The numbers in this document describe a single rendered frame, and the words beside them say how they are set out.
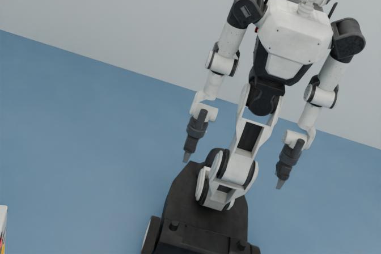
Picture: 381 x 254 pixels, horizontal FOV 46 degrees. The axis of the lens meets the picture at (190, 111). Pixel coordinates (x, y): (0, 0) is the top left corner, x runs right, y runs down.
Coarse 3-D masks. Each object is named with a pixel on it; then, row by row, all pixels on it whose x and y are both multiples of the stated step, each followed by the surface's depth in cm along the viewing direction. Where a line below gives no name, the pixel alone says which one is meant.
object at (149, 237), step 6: (150, 222) 222; (156, 222) 223; (150, 228) 219; (156, 228) 220; (150, 234) 218; (156, 234) 219; (144, 240) 232; (150, 240) 217; (144, 246) 218; (150, 246) 218; (144, 252) 220; (150, 252) 219
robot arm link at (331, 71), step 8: (328, 56) 183; (328, 64) 183; (336, 64) 180; (344, 64) 180; (320, 72) 188; (328, 72) 184; (336, 72) 182; (344, 72) 185; (312, 80) 190; (320, 80) 187; (328, 80) 185; (336, 80) 185; (328, 88) 187; (336, 88) 188; (304, 96) 192; (336, 96) 188; (336, 104) 189
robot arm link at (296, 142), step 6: (288, 132) 204; (294, 132) 206; (282, 138) 209; (288, 138) 204; (294, 138) 204; (300, 138) 202; (306, 138) 205; (288, 144) 206; (294, 144) 205; (300, 144) 200; (282, 150) 210; (288, 150) 207; (294, 150) 203; (300, 150) 202; (288, 156) 208; (294, 156) 204
